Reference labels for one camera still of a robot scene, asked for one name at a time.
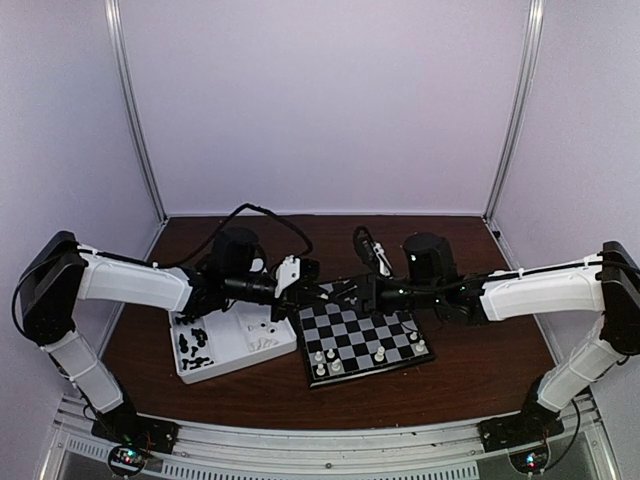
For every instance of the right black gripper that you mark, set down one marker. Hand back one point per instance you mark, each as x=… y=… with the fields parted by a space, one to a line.
x=368 y=295

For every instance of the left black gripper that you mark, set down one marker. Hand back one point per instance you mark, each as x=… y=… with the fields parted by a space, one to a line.
x=296 y=296

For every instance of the white compartment tray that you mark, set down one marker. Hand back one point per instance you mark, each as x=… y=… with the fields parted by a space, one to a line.
x=229 y=339

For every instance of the white king piece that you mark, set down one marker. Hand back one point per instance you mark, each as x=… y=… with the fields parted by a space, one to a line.
x=380 y=355

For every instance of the black white chess board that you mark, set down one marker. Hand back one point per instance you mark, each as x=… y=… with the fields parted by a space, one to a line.
x=355 y=338

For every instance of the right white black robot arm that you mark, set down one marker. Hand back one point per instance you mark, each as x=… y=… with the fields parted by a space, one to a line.
x=606 y=283

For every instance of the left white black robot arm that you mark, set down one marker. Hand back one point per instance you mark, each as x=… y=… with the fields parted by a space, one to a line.
x=65 y=272

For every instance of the black chess pieces pile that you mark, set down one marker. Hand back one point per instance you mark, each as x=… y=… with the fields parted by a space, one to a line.
x=192 y=344

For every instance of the white chess pieces pile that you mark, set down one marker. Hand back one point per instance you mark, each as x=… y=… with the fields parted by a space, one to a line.
x=262 y=336

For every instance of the right controller circuit board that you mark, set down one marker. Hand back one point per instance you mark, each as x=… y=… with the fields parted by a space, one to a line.
x=530 y=461

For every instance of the controller circuit board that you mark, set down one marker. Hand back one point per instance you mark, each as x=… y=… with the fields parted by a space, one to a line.
x=530 y=461
x=127 y=460

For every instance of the left controller circuit board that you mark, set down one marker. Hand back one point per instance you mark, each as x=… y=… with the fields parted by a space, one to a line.
x=127 y=460

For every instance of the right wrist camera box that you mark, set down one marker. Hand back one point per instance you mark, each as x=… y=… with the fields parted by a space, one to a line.
x=430 y=258

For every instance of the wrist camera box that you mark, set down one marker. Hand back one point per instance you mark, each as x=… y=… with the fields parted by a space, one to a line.
x=430 y=258
x=232 y=253

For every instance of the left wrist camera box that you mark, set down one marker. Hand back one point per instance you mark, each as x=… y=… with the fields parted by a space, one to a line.
x=232 y=253

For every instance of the front aluminium rail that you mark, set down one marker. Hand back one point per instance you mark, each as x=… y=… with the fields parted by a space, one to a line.
x=452 y=450

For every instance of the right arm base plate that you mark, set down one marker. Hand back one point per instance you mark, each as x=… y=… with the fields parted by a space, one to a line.
x=516 y=430

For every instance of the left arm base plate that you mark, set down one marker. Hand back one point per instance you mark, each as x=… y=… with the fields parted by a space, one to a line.
x=146 y=433

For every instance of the left aluminium frame post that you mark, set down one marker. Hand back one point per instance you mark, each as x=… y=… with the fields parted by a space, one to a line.
x=117 y=37

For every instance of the aluminium frame post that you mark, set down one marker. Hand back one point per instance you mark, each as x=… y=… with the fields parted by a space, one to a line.
x=117 y=37
x=529 y=59

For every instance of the right aluminium frame post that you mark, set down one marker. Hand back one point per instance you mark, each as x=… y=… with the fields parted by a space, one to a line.
x=529 y=59

